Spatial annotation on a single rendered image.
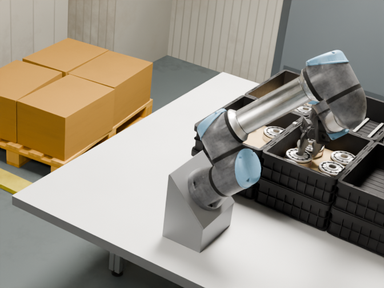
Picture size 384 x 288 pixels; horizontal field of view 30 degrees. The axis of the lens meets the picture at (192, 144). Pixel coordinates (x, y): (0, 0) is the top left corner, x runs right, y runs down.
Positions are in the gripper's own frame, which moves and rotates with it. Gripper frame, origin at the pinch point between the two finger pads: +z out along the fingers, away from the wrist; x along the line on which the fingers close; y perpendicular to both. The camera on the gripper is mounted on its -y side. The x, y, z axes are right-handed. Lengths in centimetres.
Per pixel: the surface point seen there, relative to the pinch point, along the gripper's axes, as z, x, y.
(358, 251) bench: 13.5, -10.3, -40.6
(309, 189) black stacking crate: 1.0, 6.6, -22.5
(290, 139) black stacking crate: -3.2, 5.6, 7.1
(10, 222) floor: 101, 103, 81
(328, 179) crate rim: -6.9, 3.9, -27.6
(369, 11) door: -8, -117, 205
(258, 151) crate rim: -4.3, 23.8, -7.8
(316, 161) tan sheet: 1.5, -4.9, 0.6
